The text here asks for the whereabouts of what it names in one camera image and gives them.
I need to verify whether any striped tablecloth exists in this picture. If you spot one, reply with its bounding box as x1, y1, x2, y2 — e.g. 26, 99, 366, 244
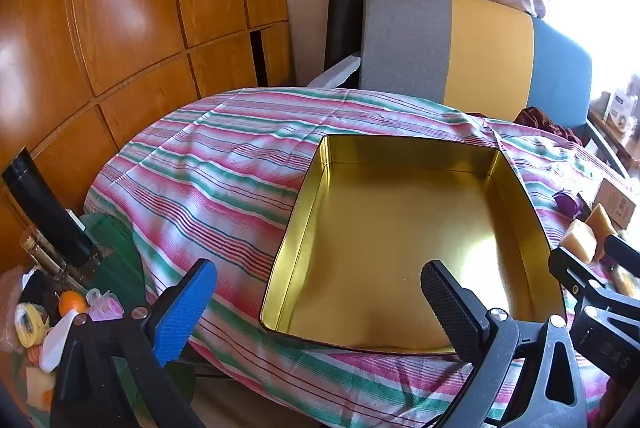
82, 87, 633, 428

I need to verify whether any purple packet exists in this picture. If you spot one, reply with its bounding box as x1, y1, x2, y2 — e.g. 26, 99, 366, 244
554, 189, 583, 216

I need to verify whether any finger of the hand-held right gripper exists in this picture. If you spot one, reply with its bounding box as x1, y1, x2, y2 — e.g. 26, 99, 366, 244
602, 233, 640, 276
547, 247, 611, 304

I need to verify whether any gold tin box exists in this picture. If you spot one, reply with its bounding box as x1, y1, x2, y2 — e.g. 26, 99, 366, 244
259, 134, 567, 356

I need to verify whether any wooden wardrobe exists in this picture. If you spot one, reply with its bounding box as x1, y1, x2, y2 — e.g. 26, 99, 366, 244
0, 0, 293, 259

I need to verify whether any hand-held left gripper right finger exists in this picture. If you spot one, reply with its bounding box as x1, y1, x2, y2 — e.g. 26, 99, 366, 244
420, 259, 588, 428

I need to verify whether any black rolled mat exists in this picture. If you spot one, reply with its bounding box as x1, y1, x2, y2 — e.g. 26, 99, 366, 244
324, 0, 368, 71

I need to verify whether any green glass side table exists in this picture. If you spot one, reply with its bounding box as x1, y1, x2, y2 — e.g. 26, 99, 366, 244
0, 213, 198, 428

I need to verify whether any pale carton with barcode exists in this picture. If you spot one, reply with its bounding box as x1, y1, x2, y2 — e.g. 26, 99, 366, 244
592, 178, 640, 231

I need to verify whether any grey yellow blue chair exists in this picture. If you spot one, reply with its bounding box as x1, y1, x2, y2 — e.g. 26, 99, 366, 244
306, 0, 628, 179

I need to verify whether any maroon cloth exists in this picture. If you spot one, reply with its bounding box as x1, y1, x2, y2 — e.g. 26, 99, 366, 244
515, 106, 586, 146

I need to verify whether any white foam piece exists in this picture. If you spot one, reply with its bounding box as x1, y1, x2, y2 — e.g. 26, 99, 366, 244
306, 52, 362, 89

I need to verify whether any clear glass bottle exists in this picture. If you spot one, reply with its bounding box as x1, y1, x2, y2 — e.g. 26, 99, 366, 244
20, 230, 68, 281

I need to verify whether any pink wrapped pack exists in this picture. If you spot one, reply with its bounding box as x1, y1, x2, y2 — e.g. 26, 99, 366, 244
86, 288, 123, 323

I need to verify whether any orange fruit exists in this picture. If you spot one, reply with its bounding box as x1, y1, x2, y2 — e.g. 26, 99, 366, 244
58, 290, 87, 316

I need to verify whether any yellow tape roll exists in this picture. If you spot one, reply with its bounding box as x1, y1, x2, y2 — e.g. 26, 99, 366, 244
14, 303, 50, 349

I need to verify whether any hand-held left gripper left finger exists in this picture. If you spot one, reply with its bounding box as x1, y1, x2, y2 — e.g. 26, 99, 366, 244
50, 258, 218, 428

